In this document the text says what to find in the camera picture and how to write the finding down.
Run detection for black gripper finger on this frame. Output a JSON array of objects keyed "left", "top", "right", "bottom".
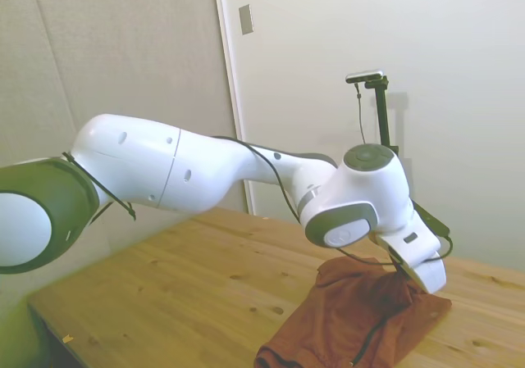
[{"left": 390, "top": 249, "right": 412, "bottom": 281}]

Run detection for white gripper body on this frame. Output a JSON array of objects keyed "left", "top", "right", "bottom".
[{"left": 375, "top": 218, "right": 448, "bottom": 296}]

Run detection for rust brown shorts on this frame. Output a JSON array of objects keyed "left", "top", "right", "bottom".
[{"left": 253, "top": 256, "right": 453, "bottom": 368}]

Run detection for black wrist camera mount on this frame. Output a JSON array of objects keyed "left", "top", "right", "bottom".
[{"left": 412, "top": 198, "right": 453, "bottom": 239}]

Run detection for dark drawstring of shorts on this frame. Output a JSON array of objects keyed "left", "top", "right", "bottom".
[{"left": 348, "top": 316, "right": 389, "bottom": 366}]

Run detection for dark green camera stand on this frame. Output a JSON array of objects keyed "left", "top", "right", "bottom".
[{"left": 363, "top": 76, "right": 401, "bottom": 152}]

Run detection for grey camera cable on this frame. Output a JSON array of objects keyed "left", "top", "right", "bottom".
[{"left": 353, "top": 81, "right": 368, "bottom": 144}]

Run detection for silver camera on stand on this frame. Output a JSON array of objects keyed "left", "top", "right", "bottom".
[{"left": 345, "top": 70, "right": 385, "bottom": 85}]

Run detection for white vertical wall trim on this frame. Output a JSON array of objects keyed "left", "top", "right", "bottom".
[{"left": 212, "top": 0, "right": 256, "bottom": 217}]

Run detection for grey wall plate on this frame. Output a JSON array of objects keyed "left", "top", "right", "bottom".
[{"left": 238, "top": 3, "right": 255, "bottom": 36}]

